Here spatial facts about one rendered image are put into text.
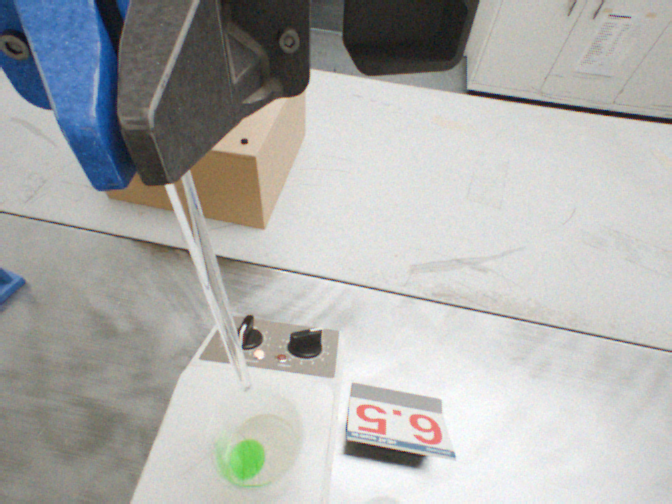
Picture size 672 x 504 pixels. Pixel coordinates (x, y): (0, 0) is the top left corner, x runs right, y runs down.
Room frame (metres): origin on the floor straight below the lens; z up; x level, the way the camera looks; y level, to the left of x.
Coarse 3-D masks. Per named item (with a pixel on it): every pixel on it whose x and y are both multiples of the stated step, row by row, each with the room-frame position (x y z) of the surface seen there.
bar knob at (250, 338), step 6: (246, 318) 0.17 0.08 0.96; (252, 318) 0.17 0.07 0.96; (246, 324) 0.16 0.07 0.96; (252, 324) 0.17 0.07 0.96; (240, 330) 0.15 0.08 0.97; (246, 330) 0.15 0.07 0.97; (252, 330) 0.16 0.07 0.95; (258, 330) 0.17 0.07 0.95; (240, 336) 0.15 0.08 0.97; (246, 336) 0.15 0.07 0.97; (252, 336) 0.16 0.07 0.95; (258, 336) 0.16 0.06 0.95; (240, 342) 0.14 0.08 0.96; (246, 342) 0.15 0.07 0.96; (252, 342) 0.15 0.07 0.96; (258, 342) 0.15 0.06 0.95; (246, 348) 0.14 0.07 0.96; (252, 348) 0.14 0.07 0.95
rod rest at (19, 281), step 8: (0, 272) 0.21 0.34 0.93; (8, 272) 0.22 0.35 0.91; (0, 280) 0.21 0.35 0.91; (8, 280) 0.21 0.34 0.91; (16, 280) 0.21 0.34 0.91; (24, 280) 0.22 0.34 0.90; (0, 288) 0.20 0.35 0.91; (8, 288) 0.20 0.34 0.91; (16, 288) 0.21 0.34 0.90; (0, 296) 0.19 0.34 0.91; (8, 296) 0.20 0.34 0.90
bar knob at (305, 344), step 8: (312, 328) 0.17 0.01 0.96; (320, 328) 0.17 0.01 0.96; (296, 336) 0.15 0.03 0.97; (304, 336) 0.16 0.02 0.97; (312, 336) 0.16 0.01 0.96; (320, 336) 0.16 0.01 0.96; (288, 344) 0.15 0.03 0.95; (296, 344) 0.15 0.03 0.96; (304, 344) 0.15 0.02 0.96; (312, 344) 0.15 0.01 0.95; (320, 344) 0.16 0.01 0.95; (296, 352) 0.14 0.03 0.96; (304, 352) 0.14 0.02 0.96; (312, 352) 0.14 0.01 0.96; (320, 352) 0.15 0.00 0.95
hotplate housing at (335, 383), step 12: (216, 324) 0.17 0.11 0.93; (204, 348) 0.14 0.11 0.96; (192, 360) 0.13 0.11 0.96; (264, 372) 0.12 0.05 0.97; (276, 372) 0.12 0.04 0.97; (288, 372) 0.12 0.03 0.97; (336, 372) 0.13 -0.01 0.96; (336, 384) 0.12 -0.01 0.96; (336, 396) 0.11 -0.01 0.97; (336, 408) 0.10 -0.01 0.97; (336, 420) 0.09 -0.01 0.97; (324, 492) 0.04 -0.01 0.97
